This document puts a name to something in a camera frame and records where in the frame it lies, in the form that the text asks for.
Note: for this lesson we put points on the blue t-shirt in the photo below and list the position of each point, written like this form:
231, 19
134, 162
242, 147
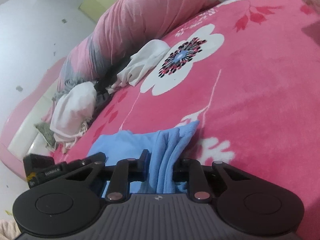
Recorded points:
165, 150

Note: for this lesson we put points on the pink and grey duvet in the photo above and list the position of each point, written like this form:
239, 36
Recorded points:
137, 17

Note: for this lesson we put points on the pale yellow wardrobe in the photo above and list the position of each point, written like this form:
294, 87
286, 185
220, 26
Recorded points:
105, 0

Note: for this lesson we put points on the dark grey garment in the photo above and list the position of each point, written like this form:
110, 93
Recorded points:
101, 102

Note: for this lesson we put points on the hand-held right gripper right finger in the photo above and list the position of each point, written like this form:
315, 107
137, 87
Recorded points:
183, 165

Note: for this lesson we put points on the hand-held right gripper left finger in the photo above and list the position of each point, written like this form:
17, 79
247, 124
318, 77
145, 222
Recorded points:
144, 160

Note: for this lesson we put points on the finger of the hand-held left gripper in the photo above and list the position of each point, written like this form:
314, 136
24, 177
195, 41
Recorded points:
96, 157

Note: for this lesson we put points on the pink and white headboard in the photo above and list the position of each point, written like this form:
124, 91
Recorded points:
25, 130

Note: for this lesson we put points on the small white garment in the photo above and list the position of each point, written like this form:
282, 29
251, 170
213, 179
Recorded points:
140, 65

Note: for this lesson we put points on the large white shirt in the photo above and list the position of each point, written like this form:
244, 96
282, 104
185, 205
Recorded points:
72, 107

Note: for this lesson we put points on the black garment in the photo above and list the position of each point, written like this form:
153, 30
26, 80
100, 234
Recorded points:
105, 82

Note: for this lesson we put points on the pink floral blanket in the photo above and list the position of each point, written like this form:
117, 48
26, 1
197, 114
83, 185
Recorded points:
250, 92

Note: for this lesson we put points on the green patterned pillow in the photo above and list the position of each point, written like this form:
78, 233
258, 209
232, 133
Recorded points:
46, 132

